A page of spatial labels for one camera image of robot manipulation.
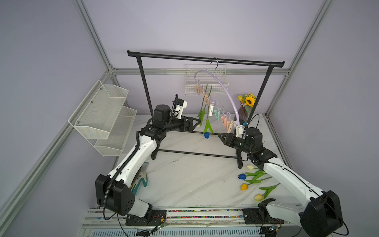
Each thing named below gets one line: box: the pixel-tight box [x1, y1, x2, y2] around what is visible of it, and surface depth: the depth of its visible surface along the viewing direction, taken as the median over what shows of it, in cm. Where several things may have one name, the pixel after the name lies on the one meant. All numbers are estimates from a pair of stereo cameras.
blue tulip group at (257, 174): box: [237, 170, 273, 184], surface depth 88 cm
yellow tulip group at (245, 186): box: [240, 176, 273, 191], surface depth 85 cm
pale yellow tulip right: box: [254, 182, 281, 202], surface depth 82 cm
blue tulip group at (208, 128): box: [203, 84, 214, 139], surface depth 92 cm
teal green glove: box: [131, 161, 150, 196], surface depth 86 cm
